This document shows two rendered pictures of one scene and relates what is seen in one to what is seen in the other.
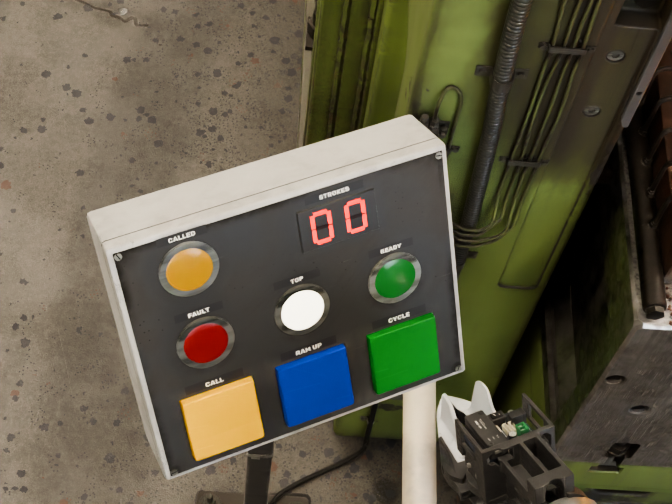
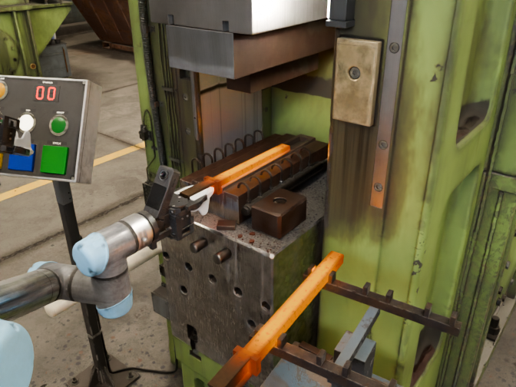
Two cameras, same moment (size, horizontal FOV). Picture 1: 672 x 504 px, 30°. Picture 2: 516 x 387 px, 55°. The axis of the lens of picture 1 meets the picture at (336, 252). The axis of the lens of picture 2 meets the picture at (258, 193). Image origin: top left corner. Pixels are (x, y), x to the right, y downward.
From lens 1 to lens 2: 1.49 m
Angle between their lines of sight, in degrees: 44
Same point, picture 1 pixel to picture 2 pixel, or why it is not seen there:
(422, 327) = (61, 149)
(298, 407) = (12, 161)
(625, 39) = (185, 87)
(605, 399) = (169, 275)
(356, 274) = (47, 117)
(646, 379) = (175, 258)
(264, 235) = (23, 88)
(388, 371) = (45, 163)
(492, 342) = not seen: hidden behind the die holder
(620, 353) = not seen: hidden behind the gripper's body
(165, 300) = not seen: outside the picture
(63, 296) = (133, 282)
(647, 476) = (212, 370)
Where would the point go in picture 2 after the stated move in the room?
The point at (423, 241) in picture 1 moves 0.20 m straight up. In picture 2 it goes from (71, 114) to (57, 38)
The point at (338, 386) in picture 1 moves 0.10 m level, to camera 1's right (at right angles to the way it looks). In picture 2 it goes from (28, 160) to (44, 170)
